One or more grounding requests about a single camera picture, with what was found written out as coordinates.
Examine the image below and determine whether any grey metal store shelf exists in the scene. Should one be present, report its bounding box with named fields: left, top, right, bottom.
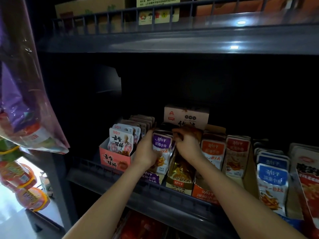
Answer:
left=35, top=0, right=319, bottom=239

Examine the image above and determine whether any hanging string of colourful packs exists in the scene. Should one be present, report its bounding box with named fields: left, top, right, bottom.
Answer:
left=0, top=139, right=51, bottom=212

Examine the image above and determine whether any pink white display carton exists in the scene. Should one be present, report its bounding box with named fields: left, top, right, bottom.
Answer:
left=99, top=114, right=156, bottom=173

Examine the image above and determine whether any handful of purple white packets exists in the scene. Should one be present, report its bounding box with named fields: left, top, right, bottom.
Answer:
left=150, top=131, right=175, bottom=175

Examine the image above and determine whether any yellow label dark carton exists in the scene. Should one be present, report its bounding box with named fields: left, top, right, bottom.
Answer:
left=137, top=0, right=181, bottom=25

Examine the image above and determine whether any black low display rack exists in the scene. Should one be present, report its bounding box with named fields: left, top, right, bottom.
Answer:
left=25, top=152, right=80, bottom=234

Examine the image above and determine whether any plain brown carton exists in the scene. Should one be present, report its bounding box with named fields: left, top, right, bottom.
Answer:
left=55, top=0, right=135, bottom=32

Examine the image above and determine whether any person's right hand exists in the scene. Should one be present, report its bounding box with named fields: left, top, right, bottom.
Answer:
left=172, top=128, right=205, bottom=165

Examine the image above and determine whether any row of snack display cartons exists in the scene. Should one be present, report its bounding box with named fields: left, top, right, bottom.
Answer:
left=142, top=106, right=319, bottom=232

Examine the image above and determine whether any pile of red snack packets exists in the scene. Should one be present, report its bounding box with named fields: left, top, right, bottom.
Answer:
left=120, top=211, right=167, bottom=239

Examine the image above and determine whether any person's left forearm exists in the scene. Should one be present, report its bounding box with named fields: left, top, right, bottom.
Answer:
left=62, top=162, right=150, bottom=239

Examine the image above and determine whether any person's right forearm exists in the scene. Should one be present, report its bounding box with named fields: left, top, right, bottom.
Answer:
left=189, top=157, right=307, bottom=239

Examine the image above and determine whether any person's left hand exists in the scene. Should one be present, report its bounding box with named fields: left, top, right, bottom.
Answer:
left=132, top=129, right=162, bottom=170

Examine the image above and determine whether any purple clear hanging snack bag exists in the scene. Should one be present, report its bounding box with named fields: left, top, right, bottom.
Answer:
left=0, top=0, right=70, bottom=155

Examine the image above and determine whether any small white bottle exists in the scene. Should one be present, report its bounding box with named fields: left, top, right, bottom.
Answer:
left=40, top=172, right=54, bottom=197

